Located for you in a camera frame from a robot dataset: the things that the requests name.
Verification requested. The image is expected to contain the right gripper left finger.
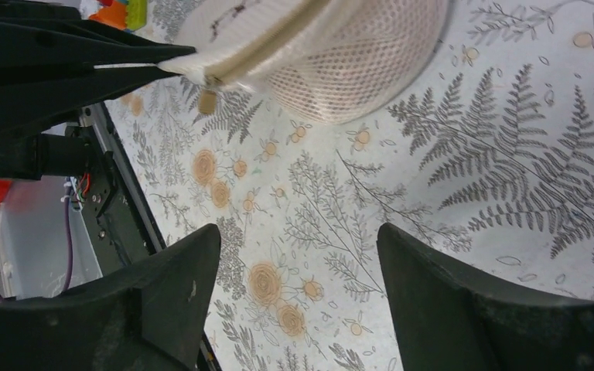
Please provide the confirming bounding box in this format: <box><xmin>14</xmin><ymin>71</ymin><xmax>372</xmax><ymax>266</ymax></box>
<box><xmin>0</xmin><ymin>224</ymin><xmax>221</xmax><ymax>370</ymax></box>

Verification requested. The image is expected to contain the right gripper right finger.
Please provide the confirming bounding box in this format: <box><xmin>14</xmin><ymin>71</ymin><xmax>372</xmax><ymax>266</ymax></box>
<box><xmin>377</xmin><ymin>223</ymin><xmax>594</xmax><ymax>370</ymax></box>

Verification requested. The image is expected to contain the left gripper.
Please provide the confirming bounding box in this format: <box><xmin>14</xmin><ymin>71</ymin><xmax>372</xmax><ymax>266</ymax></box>
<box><xmin>0</xmin><ymin>1</ymin><xmax>196</xmax><ymax>180</ymax></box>

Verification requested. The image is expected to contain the white mesh laundry bag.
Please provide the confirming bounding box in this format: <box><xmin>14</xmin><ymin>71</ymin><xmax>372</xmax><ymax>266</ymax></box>
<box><xmin>159</xmin><ymin>1</ymin><xmax>450</xmax><ymax>124</ymax></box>

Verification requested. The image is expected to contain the colourful toy block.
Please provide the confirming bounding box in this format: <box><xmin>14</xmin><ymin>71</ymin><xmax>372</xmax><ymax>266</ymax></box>
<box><xmin>88</xmin><ymin>0</ymin><xmax>148</xmax><ymax>32</ymax></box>

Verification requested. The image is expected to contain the floral tablecloth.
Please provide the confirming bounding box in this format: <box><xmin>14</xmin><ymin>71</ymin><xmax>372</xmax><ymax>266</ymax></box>
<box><xmin>107</xmin><ymin>1</ymin><xmax>594</xmax><ymax>370</ymax></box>

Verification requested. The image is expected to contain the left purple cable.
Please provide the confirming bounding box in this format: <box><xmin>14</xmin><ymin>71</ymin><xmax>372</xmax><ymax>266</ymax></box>
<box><xmin>0</xmin><ymin>179</ymin><xmax>76</xmax><ymax>303</ymax></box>

